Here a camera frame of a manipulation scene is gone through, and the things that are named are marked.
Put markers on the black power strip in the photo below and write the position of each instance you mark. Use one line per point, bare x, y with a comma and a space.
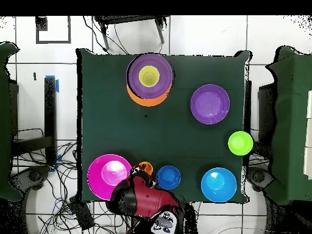
84, 219

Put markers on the grey chair base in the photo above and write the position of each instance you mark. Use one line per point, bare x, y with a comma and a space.
259, 178
31, 176

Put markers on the yellow cup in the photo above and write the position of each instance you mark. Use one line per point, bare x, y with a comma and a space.
149, 76

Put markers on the light blue bowl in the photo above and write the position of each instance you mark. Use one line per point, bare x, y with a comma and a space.
218, 187

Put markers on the black square floor frame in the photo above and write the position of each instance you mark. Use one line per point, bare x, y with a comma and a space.
37, 34

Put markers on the large orange bowl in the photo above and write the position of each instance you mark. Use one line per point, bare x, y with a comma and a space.
148, 102

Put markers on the small green bowl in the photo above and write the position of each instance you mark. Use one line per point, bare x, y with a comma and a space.
240, 143

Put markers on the dark green tablecloth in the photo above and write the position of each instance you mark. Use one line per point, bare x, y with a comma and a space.
146, 134

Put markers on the black stand frame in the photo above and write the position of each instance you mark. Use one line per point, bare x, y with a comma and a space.
50, 109

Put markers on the blue tape strip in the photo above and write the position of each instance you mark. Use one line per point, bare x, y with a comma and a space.
57, 85

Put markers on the small dark blue bowl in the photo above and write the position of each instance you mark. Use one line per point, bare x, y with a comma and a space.
168, 177

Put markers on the black stool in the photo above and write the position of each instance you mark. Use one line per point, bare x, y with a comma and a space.
126, 19

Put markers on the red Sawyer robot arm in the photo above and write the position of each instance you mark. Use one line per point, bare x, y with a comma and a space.
151, 202

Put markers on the purple shallow bowl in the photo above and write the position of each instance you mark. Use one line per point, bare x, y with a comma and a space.
210, 104
149, 92

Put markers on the orange cup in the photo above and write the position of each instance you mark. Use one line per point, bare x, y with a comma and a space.
148, 166

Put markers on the large pink bowl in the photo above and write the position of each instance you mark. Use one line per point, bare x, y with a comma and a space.
102, 180

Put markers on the green cloth side table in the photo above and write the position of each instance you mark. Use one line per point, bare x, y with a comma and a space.
4, 109
292, 109

